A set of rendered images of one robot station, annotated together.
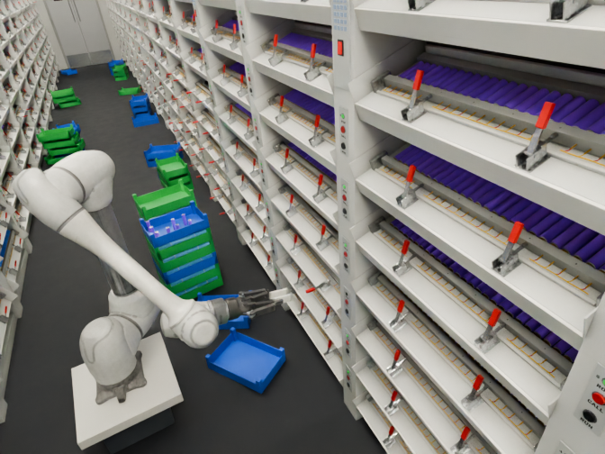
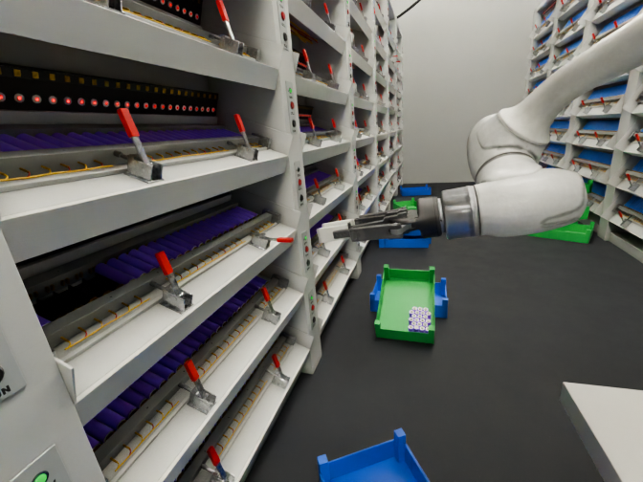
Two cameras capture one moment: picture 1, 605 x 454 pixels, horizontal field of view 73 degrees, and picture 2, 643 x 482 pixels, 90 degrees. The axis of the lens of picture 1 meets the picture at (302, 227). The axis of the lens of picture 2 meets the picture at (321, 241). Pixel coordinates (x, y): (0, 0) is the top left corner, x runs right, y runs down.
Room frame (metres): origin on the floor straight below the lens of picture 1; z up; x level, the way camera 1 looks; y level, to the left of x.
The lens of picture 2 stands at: (1.60, 0.50, 0.72)
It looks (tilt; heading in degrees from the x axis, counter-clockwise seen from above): 19 degrees down; 222
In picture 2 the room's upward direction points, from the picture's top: 5 degrees counter-clockwise
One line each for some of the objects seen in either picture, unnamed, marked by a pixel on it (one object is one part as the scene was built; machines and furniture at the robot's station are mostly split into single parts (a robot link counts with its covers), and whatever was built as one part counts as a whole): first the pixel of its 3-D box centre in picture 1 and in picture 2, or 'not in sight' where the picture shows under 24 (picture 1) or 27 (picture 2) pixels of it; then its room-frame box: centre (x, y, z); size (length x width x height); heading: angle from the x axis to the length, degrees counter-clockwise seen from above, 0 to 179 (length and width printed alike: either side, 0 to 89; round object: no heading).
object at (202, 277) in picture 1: (188, 270); not in sight; (1.85, 0.67, 0.12); 0.30 x 0.20 x 0.08; 121
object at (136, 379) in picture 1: (118, 376); not in sight; (1.03, 0.75, 0.27); 0.22 x 0.18 x 0.06; 23
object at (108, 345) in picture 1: (107, 346); not in sight; (1.06, 0.75, 0.41); 0.18 x 0.16 x 0.22; 165
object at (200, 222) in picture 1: (175, 222); not in sight; (1.85, 0.67, 0.44); 0.30 x 0.20 x 0.08; 121
